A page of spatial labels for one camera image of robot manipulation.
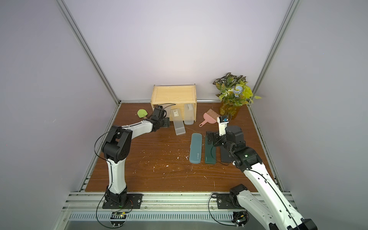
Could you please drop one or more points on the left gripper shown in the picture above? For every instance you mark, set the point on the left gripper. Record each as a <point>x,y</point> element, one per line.
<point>167,121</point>

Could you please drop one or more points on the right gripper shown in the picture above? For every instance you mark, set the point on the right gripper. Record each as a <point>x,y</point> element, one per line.
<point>214,138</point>

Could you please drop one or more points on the clear pencil case with label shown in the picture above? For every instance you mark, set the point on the clear pencil case with label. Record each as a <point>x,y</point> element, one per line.
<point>176,118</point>

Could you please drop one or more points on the dark green pencil case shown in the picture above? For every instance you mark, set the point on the dark green pencil case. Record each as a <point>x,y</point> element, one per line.
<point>210,152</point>

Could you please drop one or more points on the clear rounded pencil case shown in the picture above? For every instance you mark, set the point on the clear rounded pencil case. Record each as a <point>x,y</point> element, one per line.
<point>189,114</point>

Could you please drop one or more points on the light teal pencil case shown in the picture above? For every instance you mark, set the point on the light teal pencil case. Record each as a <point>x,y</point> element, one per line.
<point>195,148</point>

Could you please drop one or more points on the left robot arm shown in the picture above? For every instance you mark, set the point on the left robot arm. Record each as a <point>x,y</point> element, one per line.
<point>116,148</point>

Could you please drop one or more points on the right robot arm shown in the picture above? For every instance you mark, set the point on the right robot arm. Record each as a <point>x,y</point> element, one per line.
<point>276,212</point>

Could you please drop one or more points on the wooden two-tier shelf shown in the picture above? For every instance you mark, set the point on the wooden two-tier shelf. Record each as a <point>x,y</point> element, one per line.
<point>178,95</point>

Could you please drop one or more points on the potted plant in vase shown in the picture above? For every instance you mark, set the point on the potted plant in vase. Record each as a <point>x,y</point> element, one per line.
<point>233,94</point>

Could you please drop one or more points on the right controller board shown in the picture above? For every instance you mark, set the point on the right controller board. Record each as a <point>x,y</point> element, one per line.
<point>240,218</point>

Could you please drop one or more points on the controller board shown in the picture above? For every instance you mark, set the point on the controller board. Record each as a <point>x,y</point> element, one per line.
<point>240,218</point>
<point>117,219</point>

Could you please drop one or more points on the left controller board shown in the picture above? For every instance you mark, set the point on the left controller board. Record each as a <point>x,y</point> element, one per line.
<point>117,219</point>

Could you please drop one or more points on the green trowel wooden handle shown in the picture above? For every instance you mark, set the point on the green trowel wooden handle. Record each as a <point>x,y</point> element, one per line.
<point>142,113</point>

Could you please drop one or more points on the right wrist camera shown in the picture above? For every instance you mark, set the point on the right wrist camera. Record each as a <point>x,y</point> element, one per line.
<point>223,123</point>

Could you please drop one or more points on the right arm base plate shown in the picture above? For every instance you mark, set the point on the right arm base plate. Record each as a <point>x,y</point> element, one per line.
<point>224,201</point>

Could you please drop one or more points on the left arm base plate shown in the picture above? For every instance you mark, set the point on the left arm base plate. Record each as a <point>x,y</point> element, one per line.
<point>122,201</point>

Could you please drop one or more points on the aluminium front rail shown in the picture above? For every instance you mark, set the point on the aluminium front rail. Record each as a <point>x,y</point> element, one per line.
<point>150,201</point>

